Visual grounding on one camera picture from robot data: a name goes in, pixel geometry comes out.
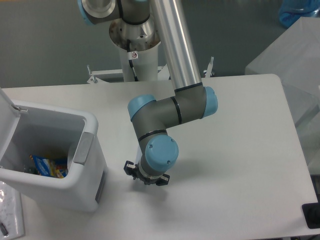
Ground black device at table edge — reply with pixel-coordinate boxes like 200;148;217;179
302;202;320;229

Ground white pedestal base frame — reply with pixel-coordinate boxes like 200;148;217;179
87;56;215;84

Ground colourful snack packets in bin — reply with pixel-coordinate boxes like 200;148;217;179
23;155;69;179

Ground black pedestal cable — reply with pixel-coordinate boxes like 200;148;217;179
126;38;140;82

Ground white side table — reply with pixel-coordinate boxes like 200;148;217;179
245;17;320;175

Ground white trash can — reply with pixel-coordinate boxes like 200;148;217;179
0;92;107;212

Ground black pen on tray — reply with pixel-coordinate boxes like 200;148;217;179
0;222;9;237

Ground crushed clear plastic bottle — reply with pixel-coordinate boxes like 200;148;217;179
135;146;142;164

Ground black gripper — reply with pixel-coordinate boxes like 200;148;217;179
123;160;170;186

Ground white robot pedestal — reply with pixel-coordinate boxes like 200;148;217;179
109;17;161;82

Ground clear plastic tray with paper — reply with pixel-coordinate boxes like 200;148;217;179
0;181;25;240

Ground blue plastic bag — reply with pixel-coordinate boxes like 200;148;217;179
278;0;320;29

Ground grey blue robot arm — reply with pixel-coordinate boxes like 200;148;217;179
77;0;218;186

